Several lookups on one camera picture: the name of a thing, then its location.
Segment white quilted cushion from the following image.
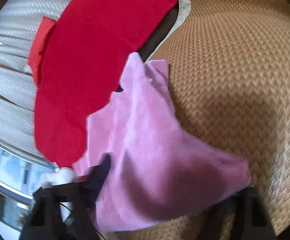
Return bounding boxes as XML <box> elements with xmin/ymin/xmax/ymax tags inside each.
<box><xmin>38</xmin><ymin>167</ymin><xmax>77</xmax><ymax>188</ymax></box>

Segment beige dotted curtain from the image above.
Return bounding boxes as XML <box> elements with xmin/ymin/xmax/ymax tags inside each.
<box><xmin>0</xmin><ymin>0</ymin><xmax>70</xmax><ymax>165</ymax></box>

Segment red blanket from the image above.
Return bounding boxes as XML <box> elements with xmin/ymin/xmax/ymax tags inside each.
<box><xmin>34</xmin><ymin>0</ymin><xmax>178</xmax><ymax>167</ymax></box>

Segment red pillow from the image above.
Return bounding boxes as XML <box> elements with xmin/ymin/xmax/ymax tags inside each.
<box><xmin>28</xmin><ymin>17</ymin><xmax>56</xmax><ymax>87</ymax></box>

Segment pink corduroy coat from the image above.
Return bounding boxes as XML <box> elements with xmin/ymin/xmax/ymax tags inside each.
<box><xmin>73</xmin><ymin>53</ymin><xmax>250</xmax><ymax>232</ymax></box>

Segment window with frame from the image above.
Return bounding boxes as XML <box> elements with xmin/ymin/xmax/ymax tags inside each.
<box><xmin>0</xmin><ymin>144</ymin><xmax>54</xmax><ymax>231</ymax></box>

